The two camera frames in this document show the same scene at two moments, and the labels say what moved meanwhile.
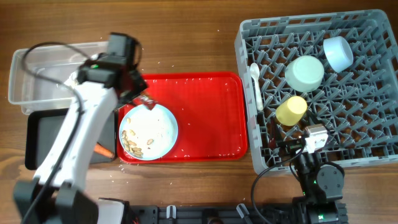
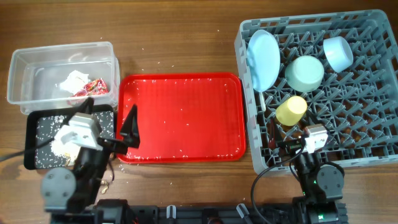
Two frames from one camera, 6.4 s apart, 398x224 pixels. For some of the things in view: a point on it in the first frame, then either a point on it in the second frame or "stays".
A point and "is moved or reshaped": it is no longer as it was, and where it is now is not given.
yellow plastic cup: x=291 y=111 stays
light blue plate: x=148 y=134 → x=263 y=58
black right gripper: x=292 y=147 stays
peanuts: x=130 y=145 → x=104 y=190
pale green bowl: x=304 y=73 stays
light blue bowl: x=338 y=52 stays
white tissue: x=73 y=79 stays
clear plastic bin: x=37 y=74 stays
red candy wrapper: x=146 y=100 is moved or reshaped
